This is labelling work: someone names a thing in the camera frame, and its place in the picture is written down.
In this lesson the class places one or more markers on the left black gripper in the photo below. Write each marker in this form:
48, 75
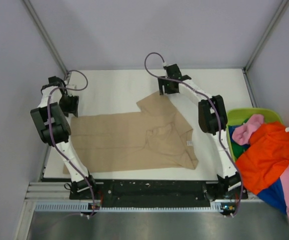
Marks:
72, 108

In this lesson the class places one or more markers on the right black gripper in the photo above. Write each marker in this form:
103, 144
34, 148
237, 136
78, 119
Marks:
161, 82

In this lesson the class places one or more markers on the beige t shirt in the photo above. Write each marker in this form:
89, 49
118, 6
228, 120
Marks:
156, 137

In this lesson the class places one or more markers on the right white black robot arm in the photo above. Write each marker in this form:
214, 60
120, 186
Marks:
212, 120

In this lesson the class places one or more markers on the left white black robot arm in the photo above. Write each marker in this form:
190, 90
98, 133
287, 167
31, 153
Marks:
50, 118

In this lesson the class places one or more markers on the green plastic basket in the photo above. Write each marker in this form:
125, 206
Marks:
239, 116

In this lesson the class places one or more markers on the pink t shirt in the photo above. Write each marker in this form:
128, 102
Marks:
242, 134

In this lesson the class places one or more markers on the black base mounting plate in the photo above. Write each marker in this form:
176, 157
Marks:
131, 193

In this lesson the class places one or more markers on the dark green t shirt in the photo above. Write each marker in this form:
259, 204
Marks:
238, 150

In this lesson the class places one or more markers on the orange t shirt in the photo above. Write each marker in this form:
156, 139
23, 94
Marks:
267, 157

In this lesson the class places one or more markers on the blue t shirt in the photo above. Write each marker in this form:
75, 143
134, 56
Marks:
274, 196

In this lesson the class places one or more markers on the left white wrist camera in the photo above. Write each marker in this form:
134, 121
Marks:
70, 86

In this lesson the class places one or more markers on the left aluminium frame post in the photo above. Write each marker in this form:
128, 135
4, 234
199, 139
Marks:
44, 34

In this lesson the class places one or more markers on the aluminium frame post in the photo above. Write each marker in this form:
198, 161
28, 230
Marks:
44, 34
283, 6

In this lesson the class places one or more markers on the grey slotted cable duct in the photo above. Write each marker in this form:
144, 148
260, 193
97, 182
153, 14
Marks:
86, 207

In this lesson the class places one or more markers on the right aluminium frame post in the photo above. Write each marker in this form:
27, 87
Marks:
283, 6

